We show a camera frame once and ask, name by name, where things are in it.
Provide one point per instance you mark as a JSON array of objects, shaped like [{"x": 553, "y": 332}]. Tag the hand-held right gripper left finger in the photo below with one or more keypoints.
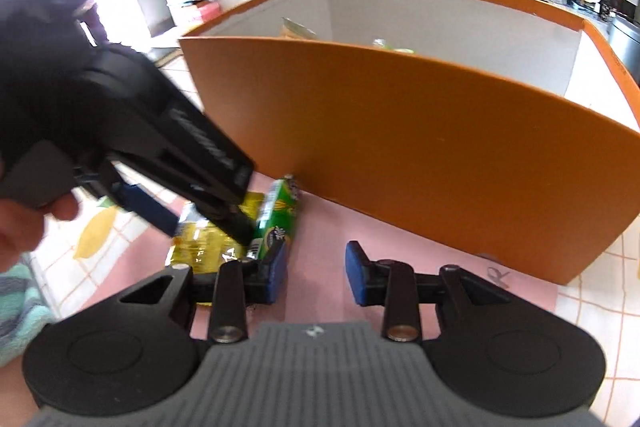
[{"x": 277, "y": 274}]

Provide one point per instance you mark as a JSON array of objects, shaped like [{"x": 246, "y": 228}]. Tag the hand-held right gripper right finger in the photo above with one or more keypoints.
[{"x": 356, "y": 274}]

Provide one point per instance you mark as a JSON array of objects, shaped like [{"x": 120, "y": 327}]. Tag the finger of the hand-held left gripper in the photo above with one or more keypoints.
[
  {"x": 145, "y": 204},
  {"x": 230, "y": 222}
]

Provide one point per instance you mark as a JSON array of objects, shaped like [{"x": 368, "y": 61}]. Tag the green snack packet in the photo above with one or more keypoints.
[{"x": 275, "y": 217}]

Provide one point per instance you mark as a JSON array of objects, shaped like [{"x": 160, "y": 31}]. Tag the orange cardboard box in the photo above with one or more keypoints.
[{"x": 400, "y": 132}]

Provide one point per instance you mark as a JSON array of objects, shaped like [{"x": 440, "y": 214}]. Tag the person's left hand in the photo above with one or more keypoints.
[{"x": 20, "y": 232}]

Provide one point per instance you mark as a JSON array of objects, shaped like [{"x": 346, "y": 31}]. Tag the pink mat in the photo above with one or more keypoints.
[{"x": 320, "y": 257}]

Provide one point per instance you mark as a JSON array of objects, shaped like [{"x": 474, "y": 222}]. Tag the pink box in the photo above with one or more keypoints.
[{"x": 209, "y": 12}]

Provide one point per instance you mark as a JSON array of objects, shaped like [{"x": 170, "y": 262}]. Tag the pale green packet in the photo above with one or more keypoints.
[{"x": 395, "y": 48}]

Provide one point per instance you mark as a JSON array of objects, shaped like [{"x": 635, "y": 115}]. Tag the checked lemon print tablecloth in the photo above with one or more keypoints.
[{"x": 600, "y": 332}]

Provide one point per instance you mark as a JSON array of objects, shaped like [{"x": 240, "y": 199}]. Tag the grey trash can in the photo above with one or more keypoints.
[{"x": 625, "y": 47}]

